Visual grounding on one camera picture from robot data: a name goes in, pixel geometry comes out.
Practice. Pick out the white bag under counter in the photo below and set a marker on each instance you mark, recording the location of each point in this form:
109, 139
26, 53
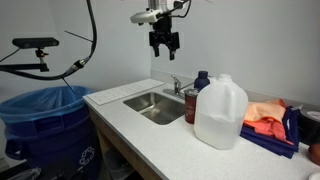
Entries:
116, 163

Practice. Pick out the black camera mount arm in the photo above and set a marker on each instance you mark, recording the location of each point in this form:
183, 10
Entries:
23, 67

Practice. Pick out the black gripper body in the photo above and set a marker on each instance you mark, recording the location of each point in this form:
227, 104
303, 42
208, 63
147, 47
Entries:
166, 26

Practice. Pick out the white plate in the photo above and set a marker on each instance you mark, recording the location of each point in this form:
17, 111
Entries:
315, 176

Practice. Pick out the blue recycling bin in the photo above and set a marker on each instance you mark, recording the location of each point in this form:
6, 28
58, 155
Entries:
60, 143

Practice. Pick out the brown amber jar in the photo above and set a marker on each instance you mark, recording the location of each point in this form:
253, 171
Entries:
190, 106

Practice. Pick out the translucent plastic gallon jug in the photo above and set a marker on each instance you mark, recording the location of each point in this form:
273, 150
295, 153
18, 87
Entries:
220, 113

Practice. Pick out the counter base cabinet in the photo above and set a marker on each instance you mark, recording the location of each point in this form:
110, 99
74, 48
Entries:
103, 140

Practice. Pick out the stainless steel sink basin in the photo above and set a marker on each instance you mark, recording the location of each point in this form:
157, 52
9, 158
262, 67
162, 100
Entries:
156, 106

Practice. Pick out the black stereo camera on arm mount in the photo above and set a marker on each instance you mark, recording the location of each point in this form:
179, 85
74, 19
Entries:
35, 42

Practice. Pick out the orange cloth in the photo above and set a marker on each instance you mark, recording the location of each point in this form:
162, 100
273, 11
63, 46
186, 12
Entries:
263, 113

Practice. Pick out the blue plastic bin liner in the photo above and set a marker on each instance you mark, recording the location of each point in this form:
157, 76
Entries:
40, 100

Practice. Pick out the black tape roll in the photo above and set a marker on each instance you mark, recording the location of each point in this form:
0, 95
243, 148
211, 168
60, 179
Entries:
310, 126

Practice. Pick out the navy blue cloth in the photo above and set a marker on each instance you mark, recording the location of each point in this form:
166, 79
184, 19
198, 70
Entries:
266, 143

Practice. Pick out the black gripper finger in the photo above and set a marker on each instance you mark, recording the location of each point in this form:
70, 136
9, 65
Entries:
174, 41
155, 40

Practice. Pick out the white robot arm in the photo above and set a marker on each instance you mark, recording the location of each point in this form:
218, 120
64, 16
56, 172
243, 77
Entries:
163, 3

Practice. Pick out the reddish round object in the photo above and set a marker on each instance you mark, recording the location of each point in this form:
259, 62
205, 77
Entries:
315, 154

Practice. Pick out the clear plastic bag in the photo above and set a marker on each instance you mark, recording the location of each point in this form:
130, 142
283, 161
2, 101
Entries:
26, 174

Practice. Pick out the navy blue water bottle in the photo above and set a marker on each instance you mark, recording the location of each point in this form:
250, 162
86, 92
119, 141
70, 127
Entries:
201, 80

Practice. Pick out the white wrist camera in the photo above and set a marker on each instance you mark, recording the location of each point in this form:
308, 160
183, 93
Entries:
145, 16

